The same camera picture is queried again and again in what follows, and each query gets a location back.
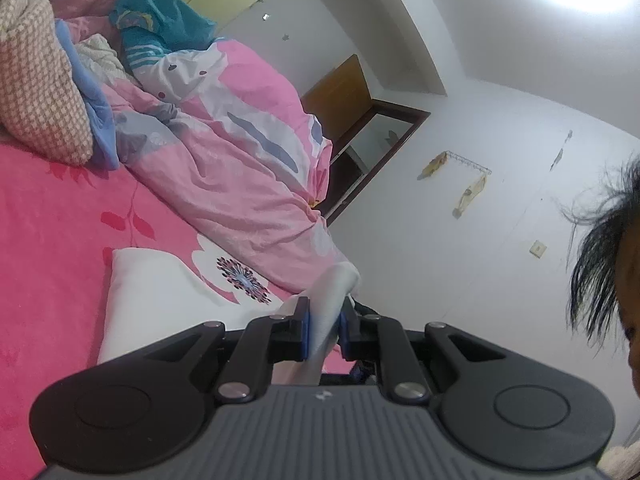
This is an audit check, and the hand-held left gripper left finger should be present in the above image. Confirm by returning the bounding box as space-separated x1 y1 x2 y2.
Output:
145 296 312 405

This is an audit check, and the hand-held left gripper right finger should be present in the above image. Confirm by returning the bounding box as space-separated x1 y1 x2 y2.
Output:
338 296 506 405

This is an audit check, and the white sweatshirt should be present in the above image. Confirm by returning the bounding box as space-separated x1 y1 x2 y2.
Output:
97 247 361 386

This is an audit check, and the small hanging beige cloth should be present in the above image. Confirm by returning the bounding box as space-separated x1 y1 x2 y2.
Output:
419 152 448 181

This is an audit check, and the pink patterned duvet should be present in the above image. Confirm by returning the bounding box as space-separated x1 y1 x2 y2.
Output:
47 0 358 301

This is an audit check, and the wooden door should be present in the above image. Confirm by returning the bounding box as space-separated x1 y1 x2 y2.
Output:
300 54 373 143

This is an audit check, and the pink floral fleece blanket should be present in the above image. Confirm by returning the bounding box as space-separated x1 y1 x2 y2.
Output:
0 130 361 461

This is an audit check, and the person's head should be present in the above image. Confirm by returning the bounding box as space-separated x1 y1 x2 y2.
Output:
560 155 640 396

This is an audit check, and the blue fleece garment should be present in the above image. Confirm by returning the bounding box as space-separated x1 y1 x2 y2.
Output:
27 0 121 171

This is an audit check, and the white knit garment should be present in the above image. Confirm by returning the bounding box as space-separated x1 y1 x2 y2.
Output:
75 34 131 78

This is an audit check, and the teal patterned cloth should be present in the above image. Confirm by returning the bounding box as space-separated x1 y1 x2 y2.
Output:
109 0 218 73

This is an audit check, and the pink checked knit garment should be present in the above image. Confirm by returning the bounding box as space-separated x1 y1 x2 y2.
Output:
0 0 96 166

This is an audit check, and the wall hook rack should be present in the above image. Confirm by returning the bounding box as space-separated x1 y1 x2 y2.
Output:
445 151 492 176

